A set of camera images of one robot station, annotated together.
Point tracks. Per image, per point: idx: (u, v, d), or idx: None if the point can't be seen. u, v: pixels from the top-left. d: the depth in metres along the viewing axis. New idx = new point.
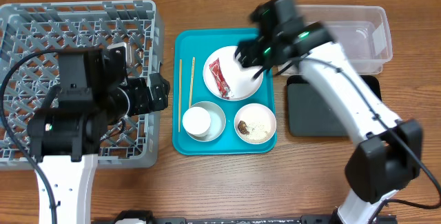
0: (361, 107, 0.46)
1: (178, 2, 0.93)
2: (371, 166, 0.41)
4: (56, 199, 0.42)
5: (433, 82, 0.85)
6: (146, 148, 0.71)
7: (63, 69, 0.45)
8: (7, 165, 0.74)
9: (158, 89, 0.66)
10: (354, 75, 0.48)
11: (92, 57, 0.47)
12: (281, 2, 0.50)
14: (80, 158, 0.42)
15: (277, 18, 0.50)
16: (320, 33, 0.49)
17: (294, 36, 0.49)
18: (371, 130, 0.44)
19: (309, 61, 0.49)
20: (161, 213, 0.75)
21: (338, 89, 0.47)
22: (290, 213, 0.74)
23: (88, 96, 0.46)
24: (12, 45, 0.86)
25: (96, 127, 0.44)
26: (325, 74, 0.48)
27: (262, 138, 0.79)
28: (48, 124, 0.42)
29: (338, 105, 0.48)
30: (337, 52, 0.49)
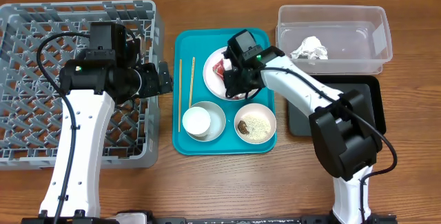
0: (310, 91, 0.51)
1: (178, 2, 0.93)
2: (327, 137, 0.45)
4: (77, 123, 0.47)
5: (433, 82, 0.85)
6: (146, 148, 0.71)
7: (93, 34, 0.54)
8: (7, 165, 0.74)
9: (166, 74, 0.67)
10: (301, 72, 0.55)
11: (118, 29, 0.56)
12: (238, 38, 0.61)
14: (101, 92, 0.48)
15: (238, 51, 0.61)
16: (271, 55, 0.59)
17: (253, 60, 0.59)
18: (319, 105, 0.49)
19: (266, 71, 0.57)
20: (161, 213, 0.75)
21: (293, 85, 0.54)
22: (290, 213, 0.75)
23: (111, 56, 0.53)
24: (12, 45, 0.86)
25: (118, 76, 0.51)
26: (279, 76, 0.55)
27: (262, 137, 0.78)
28: (78, 66, 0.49)
29: (296, 98, 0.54)
30: (286, 60, 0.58)
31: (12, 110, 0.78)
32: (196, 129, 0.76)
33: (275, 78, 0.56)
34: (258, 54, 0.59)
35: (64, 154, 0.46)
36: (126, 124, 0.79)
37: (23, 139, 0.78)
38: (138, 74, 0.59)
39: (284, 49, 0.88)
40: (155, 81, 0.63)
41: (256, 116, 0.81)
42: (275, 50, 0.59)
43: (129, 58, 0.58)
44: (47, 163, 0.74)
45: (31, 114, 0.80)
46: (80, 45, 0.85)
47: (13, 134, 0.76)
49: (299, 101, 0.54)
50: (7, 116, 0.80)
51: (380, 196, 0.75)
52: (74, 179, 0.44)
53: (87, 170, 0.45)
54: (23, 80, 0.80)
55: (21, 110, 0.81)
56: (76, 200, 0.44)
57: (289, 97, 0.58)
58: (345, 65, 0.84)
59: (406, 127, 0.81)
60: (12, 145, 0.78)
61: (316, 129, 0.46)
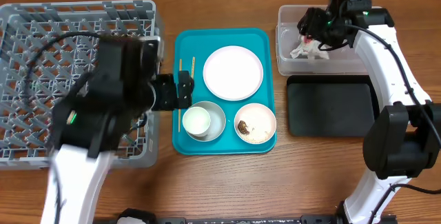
0: (397, 78, 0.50)
1: (178, 2, 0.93)
2: (391, 132, 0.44)
4: (63, 197, 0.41)
5: (433, 82, 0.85)
6: (146, 148, 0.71)
7: (100, 56, 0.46)
8: (7, 165, 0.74)
9: (185, 87, 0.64)
10: (400, 55, 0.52)
11: (132, 49, 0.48)
12: None
14: (95, 156, 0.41)
15: None
16: (380, 17, 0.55)
17: (355, 12, 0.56)
18: (400, 100, 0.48)
19: (364, 34, 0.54)
20: (161, 213, 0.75)
21: (384, 65, 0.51)
22: (290, 213, 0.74)
23: (119, 90, 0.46)
24: (12, 45, 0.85)
25: (118, 127, 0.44)
26: (375, 47, 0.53)
27: (262, 138, 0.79)
28: (72, 114, 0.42)
29: (377, 75, 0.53)
30: (390, 32, 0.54)
31: (12, 110, 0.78)
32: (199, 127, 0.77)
33: (371, 47, 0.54)
34: (365, 11, 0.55)
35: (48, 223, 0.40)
36: None
37: (23, 139, 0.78)
38: (153, 92, 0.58)
39: (284, 49, 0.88)
40: (171, 95, 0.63)
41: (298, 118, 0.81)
42: (385, 16, 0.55)
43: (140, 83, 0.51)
44: (47, 163, 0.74)
45: (31, 114, 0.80)
46: (80, 44, 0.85)
47: (13, 134, 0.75)
49: (379, 81, 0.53)
50: (7, 116, 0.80)
51: None
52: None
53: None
54: (23, 80, 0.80)
55: (21, 110, 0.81)
56: None
57: (369, 70, 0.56)
58: (344, 65, 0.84)
59: None
60: (12, 145, 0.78)
61: (383, 120, 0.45)
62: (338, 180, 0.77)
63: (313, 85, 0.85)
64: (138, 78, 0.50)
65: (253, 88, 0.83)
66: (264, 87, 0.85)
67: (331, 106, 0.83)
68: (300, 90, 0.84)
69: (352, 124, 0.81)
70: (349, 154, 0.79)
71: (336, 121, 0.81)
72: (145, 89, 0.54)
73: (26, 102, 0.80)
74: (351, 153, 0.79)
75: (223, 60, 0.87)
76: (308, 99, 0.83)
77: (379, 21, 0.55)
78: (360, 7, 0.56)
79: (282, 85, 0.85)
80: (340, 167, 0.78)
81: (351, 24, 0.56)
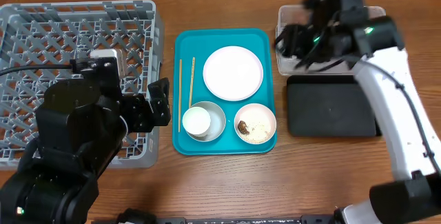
0: (414, 136, 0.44)
1: (178, 3, 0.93)
2: (408, 207, 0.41)
4: None
5: (433, 82, 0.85)
6: (146, 148, 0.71)
7: (45, 127, 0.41)
8: (7, 165, 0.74)
9: (160, 105, 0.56)
10: (414, 99, 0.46)
11: (81, 114, 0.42)
12: None
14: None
15: (338, 5, 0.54)
16: (384, 29, 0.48)
17: (353, 25, 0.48)
18: (419, 168, 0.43)
19: (369, 66, 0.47)
20: (161, 213, 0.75)
21: (395, 112, 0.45)
22: (290, 213, 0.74)
23: (74, 163, 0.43)
24: (12, 45, 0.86)
25: (79, 207, 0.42)
26: (382, 86, 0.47)
27: (262, 138, 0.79)
28: (20, 207, 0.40)
29: (386, 122, 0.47)
30: (400, 61, 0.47)
31: (12, 111, 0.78)
32: (200, 129, 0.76)
33: (377, 85, 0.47)
34: (370, 27, 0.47)
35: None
36: None
37: (23, 139, 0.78)
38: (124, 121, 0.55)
39: None
40: (145, 118, 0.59)
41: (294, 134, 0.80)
42: (390, 27, 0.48)
43: (106, 129, 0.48)
44: None
45: (31, 114, 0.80)
46: (80, 45, 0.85)
47: (13, 134, 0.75)
49: (388, 129, 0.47)
50: (7, 116, 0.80)
51: None
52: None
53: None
54: (23, 80, 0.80)
55: (21, 110, 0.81)
56: None
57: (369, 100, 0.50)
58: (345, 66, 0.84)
59: None
60: (12, 145, 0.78)
61: (402, 195, 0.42)
62: (338, 180, 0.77)
63: (313, 85, 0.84)
64: (96, 132, 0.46)
65: (253, 88, 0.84)
66: (264, 86, 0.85)
67: (331, 105, 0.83)
68: (300, 89, 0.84)
69: (352, 124, 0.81)
70: (349, 154, 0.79)
71: (336, 121, 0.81)
72: (111, 123, 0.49)
73: (26, 102, 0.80)
74: (351, 153, 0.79)
75: (223, 60, 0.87)
76: (307, 98, 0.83)
77: (385, 38, 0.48)
78: (358, 18, 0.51)
79: (281, 85, 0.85)
80: (340, 167, 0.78)
81: (351, 41, 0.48)
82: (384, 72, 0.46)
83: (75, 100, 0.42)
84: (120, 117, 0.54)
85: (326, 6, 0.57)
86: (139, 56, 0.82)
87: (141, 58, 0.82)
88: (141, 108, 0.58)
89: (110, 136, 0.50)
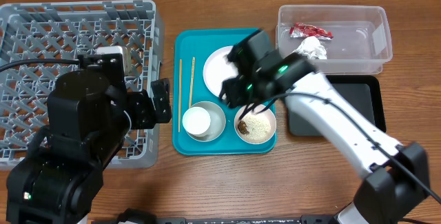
0: (357, 136, 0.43)
1: (178, 2, 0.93)
2: (384, 201, 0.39)
4: None
5: (433, 82, 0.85)
6: (146, 148, 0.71)
7: (54, 114, 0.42)
8: (7, 165, 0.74)
9: (162, 101, 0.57)
10: (344, 103, 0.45)
11: (91, 102, 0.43)
12: (253, 40, 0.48)
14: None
15: (252, 56, 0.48)
16: (300, 63, 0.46)
17: (271, 72, 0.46)
18: (375, 162, 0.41)
19: (294, 96, 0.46)
20: (161, 213, 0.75)
21: (333, 124, 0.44)
22: (290, 213, 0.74)
23: (80, 151, 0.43)
24: (12, 45, 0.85)
25: (84, 196, 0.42)
26: (313, 106, 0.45)
27: (262, 137, 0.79)
28: (27, 192, 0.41)
29: (332, 135, 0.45)
30: (320, 81, 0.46)
31: (12, 110, 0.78)
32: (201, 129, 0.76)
33: (308, 107, 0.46)
34: (282, 66, 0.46)
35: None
36: None
37: (23, 139, 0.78)
38: (128, 116, 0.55)
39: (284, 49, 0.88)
40: (148, 113, 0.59)
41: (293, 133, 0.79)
42: (303, 60, 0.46)
43: (111, 122, 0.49)
44: None
45: (32, 114, 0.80)
46: (80, 45, 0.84)
47: (13, 134, 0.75)
49: (335, 140, 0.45)
50: (7, 116, 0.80)
51: None
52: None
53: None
54: (23, 80, 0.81)
55: (21, 110, 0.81)
56: None
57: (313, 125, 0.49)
58: (345, 65, 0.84)
59: (406, 127, 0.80)
60: (12, 145, 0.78)
61: (370, 193, 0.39)
62: (338, 180, 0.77)
63: None
64: (103, 123, 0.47)
65: None
66: None
67: None
68: None
69: None
70: None
71: None
72: (116, 118, 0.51)
73: (26, 102, 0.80)
74: None
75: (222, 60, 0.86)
76: None
77: (300, 69, 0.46)
78: (273, 59, 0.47)
79: None
80: (340, 167, 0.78)
81: (275, 86, 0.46)
82: (309, 94, 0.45)
83: (86, 88, 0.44)
84: (125, 112, 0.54)
85: (244, 57, 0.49)
86: (138, 56, 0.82)
87: (141, 58, 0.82)
88: (143, 104, 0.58)
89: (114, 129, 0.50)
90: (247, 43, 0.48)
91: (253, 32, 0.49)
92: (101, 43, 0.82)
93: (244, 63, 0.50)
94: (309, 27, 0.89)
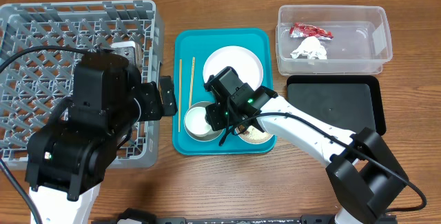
0: (316, 136, 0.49)
1: (178, 2, 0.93)
2: (350, 187, 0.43)
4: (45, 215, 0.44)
5: (433, 82, 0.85)
6: (146, 148, 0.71)
7: (79, 83, 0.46)
8: (7, 165, 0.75)
9: (169, 93, 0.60)
10: (302, 114, 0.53)
11: (114, 74, 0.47)
12: (222, 79, 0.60)
14: (76, 197, 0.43)
15: (225, 92, 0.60)
16: (264, 96, 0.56)
17: (242, 105, 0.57)
18: (334, 153, 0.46)
19: (262, 117, 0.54)
20: (161, 213, 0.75)
21: (296, 131, 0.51)
22: (290, 213, 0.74)
23: (100, 119, 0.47)
24: (12, 45, 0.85)
25: (101, 160, 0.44)
26: (278, 123, 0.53)
27: (262, 137, 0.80)
28: (48, 153, 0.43)
29: (300, 143, 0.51)
30: (281, 102, 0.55)
31: (12, 110, 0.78)
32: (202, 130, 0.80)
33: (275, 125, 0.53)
34: (249, 99, 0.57)
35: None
36: None
37: (23, 139, 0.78)
38: (138, 103, 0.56)
39: (284, 49, 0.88)
40: (157, 104, 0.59)
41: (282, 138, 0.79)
42: (267, 92, 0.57)
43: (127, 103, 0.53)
44: None
45: (32, 114, 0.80)
46: (80, 45, 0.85)
47: (12, 134, 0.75)
49: (304, 147, 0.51)
50: (7, 116, 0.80)
51: None
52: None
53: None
54: (23, 80, 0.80)
55: (21, 110, 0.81)
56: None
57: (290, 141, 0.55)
58: (346, 65, 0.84)
59: (406, 127, 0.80)
60: (12, 145, 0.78)
61: (337, 182, 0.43)
62: None
63: (313, 86, 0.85)
64: (119, 98, 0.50)
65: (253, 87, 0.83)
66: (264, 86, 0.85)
67: (331, 106, 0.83)
68: (300, 90, 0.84)
69: (351, 125, 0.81)
70: None
71: (336, 121, 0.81)
72: (129, 103, 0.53)
73: (26, 102, 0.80)
74: None
75: (222, 59, 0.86)
76: (307, 98, 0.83)
77: (266, 99, 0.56)
78: (242, 94, 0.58)
79: (282, 85, 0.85)
80: None
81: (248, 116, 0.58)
82: (272, 113, 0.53)
83: (110, 64, 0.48)
84: (134, 99, 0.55)
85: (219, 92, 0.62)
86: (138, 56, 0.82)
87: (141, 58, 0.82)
88: (154, 94, 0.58)
89: (126, 113, 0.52)
90: (220, 82, 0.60)
91: (222, 72, 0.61)
92: (102, 43, 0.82)
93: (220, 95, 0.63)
94: (309, 27, 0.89)
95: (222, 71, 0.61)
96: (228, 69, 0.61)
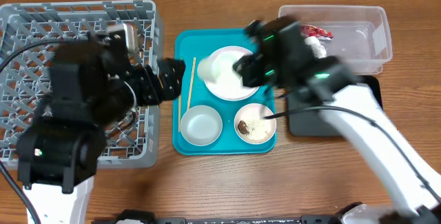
0: (405, 171, 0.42)
1: (178, 2, 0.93)
2: None
4: (42, 212, 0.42)
5: (433, 82, 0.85)
6: (146, 148, 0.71)
7: (55, 80, 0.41)
8: (7, 165, 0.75)
9: (167, 76, 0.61)
10: (392, 130, 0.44)
11: (89, 65, 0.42)
12: (287, 33, 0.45)
14: (70, 189, 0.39)
15: (285, 50, 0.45)
16: (336, 70, 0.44)
17: (307, 74, 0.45)
18: (422, 203, 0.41)
19: (336, 112, 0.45)
20: (161, 213, 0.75)
21: (377, 149, 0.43)
22: (290, 213, 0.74)
23: (84, 111, 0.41)
24: (12, 45, 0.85)
25: (93, 150, 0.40)
26: (358, 127, 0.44)
27: (262, 138, 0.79)
28: (38, 149, 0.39)
29: (374, 160, 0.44)
30: (366, 100, 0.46)
31: (12, 111, 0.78)
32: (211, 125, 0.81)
33: (352, 127, 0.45)
34: (318, 74, 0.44)
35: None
36: None
37: None
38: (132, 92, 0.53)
39: None
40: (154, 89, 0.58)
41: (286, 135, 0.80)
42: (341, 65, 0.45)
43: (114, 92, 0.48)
44: None
45: (31, 114, 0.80)
46: None
47: (13, 134, 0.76)
49: (378, 169, 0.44)
50: (7, 116, 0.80)
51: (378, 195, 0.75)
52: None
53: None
54: (23, 80, 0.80)
55: (21, 110, 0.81)
56: None
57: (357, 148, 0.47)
58: None
59: (405, 127, 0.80)
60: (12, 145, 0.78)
61: None
62: (339, 180, 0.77)
63: None
64: (101, 87, 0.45)
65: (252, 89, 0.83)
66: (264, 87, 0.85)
67: None
68: None
69: None
70: (349, 153, 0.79)
71: None
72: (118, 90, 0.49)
73: (26, 102, 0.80)
74: (352, 153, 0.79)
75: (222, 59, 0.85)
76: None
77: (340, 80, 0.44)
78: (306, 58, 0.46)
79: None
80: (340, 167, 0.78)
81: (309, 92, 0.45)
82: (354, 112, 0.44)
83: (82, 54, 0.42)
84: (125, 83, 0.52)
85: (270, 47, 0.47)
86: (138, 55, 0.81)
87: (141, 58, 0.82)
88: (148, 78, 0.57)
89: (118, 101, 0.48)
90: (280, 35, 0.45)
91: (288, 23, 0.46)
92: None
93: (274, 52, 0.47)
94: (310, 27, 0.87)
95: (286, 21, 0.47)
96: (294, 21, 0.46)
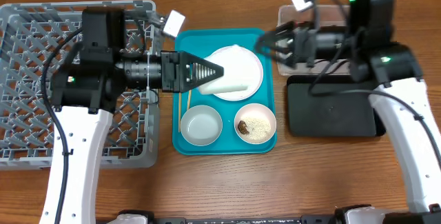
0: (432, 169, 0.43)
1: (178, 2, 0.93)
2: None
4: (69, 131, 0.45)
5: (434, 82, 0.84)
6: (146, 148, 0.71)
7: (85, 27, 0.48)
8: (7, 165, 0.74)
9: (188, 68, 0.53)
10: (435, 129, 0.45)
11: (115, 18, 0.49)
12: (378, 4, 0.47)
14: (96, 110, 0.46)
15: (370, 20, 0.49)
16: (403, 56, 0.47)
17: (376, 54, 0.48)
18: (437, 202, 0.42)
19: (388, 99, 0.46)
20: (161, 213, 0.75)
21: (413, 142, 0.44)
22: (290, 213, 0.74)
23: (108, 56, 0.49)
24: (12, 45, 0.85)
25: (115, 86, 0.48)
26: (401, 114, 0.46)
27: (262, 138, 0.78)
28: (71, 76, 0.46)
29: (404, 153, 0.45)
30: (420, 91, 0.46)
31: (12, 111, 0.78)
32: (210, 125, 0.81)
33: (395, 114, 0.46)
34: (388, 56, 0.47)
35: (56, 191, 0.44)
36: (126, 125, 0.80)
37: (23, 139, 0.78)
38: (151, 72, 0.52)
39: None
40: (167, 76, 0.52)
41: (295, 129, 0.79)
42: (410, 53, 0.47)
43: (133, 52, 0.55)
44: (47, 163, 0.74)
45: (31, 114, 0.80)
46: None
47: (13, 134, 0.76)
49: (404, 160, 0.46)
50: (7, 116, 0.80)
51: (378, 195, 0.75)
52: (69, 211, 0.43)
53: (81, 201, 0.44)
54: (23, 80, 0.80)
55: (21, 110, 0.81)
56: (79, 155, 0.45)
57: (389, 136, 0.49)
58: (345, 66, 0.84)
59: None
60: (12, 145, 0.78)
61: None
62: (339, 180, 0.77)
63: (316, 87, 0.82)
64: (122, 42, 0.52)
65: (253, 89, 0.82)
66: (264, 87, 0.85)
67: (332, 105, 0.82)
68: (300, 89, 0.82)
69: (351, 125, 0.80)
70: (349, 154, 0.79)
71: (336, 121, 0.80)
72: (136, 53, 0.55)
73: (26, 102, 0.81)
74: (351, 153, 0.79)
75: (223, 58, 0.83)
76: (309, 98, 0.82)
77: (404, 69, 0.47)
78: (380, 34, 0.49)
79: (282, 85, 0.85)
80: (340, 167, 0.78)
81: (368, 69, 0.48)
82: (404, 102, 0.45)
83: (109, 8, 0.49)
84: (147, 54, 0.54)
85: (362, 15, 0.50)
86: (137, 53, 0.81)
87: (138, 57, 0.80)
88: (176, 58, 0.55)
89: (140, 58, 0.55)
90: (371, 2, 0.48)
91: None
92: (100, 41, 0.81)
93: (359, 21, 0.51)
94: None
95: None
96: None
